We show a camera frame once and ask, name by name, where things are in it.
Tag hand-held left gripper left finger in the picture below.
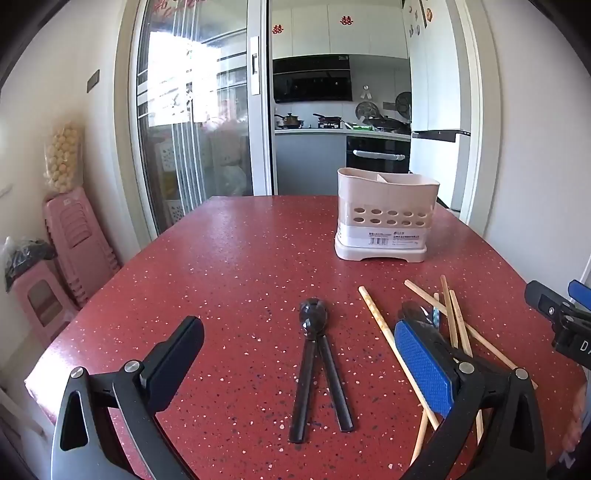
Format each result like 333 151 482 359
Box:
51 316 206 480

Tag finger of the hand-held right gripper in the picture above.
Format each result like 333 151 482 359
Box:
567 279 591 310
524 280 575 324

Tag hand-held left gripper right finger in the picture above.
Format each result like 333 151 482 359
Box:
394 320 548 480

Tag yellow flowered bamboo chopstick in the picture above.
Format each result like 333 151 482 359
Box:
358 286 441 430

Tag black plastic spoon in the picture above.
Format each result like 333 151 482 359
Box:
288 298 329 445
300 300 356 433

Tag beige plastic utensil holder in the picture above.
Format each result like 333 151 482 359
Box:
334 167 439 263

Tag person's right forearm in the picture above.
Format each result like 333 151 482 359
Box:
566 369 591 450

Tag pink plastic stool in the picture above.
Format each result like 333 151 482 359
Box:
10 272 79 349

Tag stack of pink stools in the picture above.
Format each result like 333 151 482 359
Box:
44 187 122 308

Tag black plastic bag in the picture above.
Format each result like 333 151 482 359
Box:
2 236 58 291

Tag black built-in oven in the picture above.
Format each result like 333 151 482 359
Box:
345 135 411 175

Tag grey kitchen counter cabinets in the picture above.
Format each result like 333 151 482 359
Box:
272 128 411 197

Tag bag of pale balls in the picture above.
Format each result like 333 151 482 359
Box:
44 121 85 195

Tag large black wok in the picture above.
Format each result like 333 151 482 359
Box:
362 115 411 134

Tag white refrigerator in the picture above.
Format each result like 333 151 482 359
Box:
401 0 474 217

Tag sliding glass door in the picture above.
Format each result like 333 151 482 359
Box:
115 0 274 236

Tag black range hood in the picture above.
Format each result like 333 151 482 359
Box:
272 54 354 104

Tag cluster of fridge magnets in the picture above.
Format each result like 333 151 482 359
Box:
404 0 437 38

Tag white upper cabinets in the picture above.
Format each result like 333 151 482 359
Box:
269 2 409 60

